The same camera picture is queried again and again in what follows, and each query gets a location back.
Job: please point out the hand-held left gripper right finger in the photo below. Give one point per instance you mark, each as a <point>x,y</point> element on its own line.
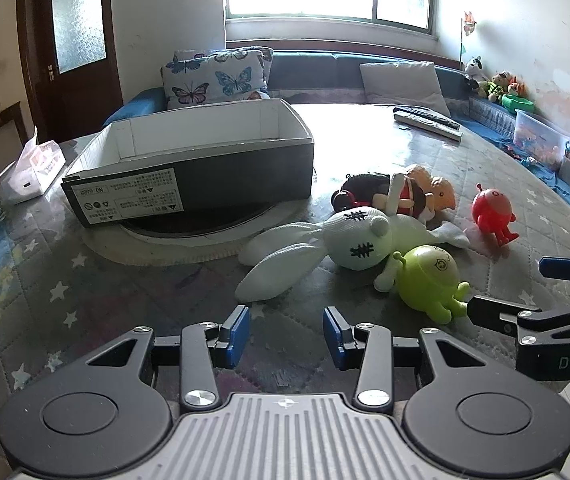
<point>337,337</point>

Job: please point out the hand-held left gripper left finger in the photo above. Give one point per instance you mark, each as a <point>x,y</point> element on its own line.
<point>235,335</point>

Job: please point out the green alien toy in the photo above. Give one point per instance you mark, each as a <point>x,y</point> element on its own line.
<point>430,275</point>

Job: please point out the red octopus toy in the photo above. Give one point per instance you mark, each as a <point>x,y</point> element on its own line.
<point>490,207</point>

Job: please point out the white plush rabbit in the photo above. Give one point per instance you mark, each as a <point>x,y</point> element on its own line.
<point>355,240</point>

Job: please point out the orange toy figure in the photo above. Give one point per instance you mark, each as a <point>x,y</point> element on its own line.
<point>440,190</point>

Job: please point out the doll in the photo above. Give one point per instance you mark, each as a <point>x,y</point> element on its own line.
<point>360,186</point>

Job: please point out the grey cardboard box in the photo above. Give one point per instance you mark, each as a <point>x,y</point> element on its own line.
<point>215,180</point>

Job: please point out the white round mat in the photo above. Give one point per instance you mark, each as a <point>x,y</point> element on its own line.
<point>165,256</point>

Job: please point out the clear plastic storage box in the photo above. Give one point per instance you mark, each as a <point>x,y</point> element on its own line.
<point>540,135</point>

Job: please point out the green bowl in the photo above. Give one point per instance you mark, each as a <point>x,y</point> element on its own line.
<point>517,104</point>

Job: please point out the orange plush toy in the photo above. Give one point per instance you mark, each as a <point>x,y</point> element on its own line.
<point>517,87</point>

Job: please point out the grey remote control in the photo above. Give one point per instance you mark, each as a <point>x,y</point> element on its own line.
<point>432,130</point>

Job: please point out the group of small plush toys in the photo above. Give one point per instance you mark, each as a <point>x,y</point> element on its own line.
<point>495,89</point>

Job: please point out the black remote control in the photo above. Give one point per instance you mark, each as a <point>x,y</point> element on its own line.
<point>430,117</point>

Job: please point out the black and white plush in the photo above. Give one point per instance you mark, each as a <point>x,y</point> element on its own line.
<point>475,72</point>

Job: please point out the white pillow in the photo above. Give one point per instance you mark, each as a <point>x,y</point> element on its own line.
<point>400,85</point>

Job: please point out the butterfly print pillow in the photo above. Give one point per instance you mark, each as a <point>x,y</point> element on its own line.
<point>205,82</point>
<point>267,60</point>

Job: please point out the colourful pinwheel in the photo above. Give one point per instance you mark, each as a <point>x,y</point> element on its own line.
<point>467,22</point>

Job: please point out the tissue pack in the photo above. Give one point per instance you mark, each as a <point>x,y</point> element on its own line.
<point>30,170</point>

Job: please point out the blue sofa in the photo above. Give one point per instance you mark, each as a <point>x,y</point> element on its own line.
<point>315,70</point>

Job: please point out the brown wooden door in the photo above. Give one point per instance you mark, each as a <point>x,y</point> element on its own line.
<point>80,92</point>

